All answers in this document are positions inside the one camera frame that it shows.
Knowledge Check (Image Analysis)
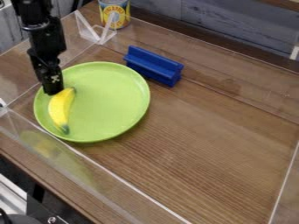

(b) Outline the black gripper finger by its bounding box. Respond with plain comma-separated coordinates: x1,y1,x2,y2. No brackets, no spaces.
39,66,64,95

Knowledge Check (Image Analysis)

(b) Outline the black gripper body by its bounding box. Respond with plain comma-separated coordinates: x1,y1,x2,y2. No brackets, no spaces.
23,17,67,72

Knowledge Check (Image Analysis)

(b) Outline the yellow toy banana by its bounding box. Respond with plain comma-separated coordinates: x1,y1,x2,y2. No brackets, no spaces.
48,87,76,134

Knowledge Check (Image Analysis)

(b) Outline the green round plate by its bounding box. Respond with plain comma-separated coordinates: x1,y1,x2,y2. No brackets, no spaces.
32,61,151,143

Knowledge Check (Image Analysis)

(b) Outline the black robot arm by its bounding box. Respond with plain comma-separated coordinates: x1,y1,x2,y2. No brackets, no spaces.
11,0,67,95

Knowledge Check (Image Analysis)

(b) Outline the yellow labelled tin can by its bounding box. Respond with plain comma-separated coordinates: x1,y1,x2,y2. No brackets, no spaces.
97,0,131,29

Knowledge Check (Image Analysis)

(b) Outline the blue plastic block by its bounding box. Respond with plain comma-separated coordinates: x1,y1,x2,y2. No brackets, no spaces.
124,45,183,87

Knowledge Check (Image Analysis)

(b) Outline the clear acrylic corner bracket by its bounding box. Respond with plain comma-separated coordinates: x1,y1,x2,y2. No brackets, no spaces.
75,10,117,46

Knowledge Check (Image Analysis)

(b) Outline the clear acrylic enclosure wall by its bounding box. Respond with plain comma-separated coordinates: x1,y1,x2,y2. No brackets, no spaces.
0,16,299,224

